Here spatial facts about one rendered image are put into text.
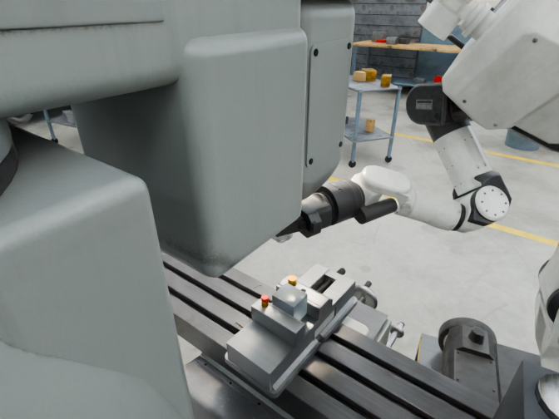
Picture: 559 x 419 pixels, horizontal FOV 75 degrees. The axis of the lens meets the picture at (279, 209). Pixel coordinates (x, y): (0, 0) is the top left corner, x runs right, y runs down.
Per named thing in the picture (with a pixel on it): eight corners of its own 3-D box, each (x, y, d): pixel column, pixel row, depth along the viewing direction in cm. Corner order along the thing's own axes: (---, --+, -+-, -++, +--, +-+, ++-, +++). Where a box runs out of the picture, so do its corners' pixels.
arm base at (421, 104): (447, 130, 99) (438, 88, 99) (495, 115, 88) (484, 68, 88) (410, 136, 92) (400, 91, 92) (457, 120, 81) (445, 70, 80)
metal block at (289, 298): (286, 301, 87) (286, 282, 84) (306, 313, 84) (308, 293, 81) (272, 314, 83) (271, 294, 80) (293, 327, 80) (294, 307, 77)
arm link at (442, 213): (398, 222, 87) (473, 244, 88) (418, 213, 77) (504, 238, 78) (405, 181, 90) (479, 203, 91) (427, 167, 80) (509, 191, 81)
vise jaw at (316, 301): (290, 284, 93) (290, 272, 91) (332, 307, 86) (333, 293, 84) (275, 297, 89) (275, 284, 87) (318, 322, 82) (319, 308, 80)
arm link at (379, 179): (363, 160, 81) (421, 176, 81) (349, 186, 87) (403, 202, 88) (363, 180, 76) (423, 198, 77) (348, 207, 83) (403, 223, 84)
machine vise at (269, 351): (311, 279, 105) (314, 248, 100) (358, 303, 97) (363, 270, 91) (223, 360, 81) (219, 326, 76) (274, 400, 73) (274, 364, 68)
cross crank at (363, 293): (353, 296, 150) (355, 273, 144) (379, 309, 144) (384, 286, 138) (333, 320, 139) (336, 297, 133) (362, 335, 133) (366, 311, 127)
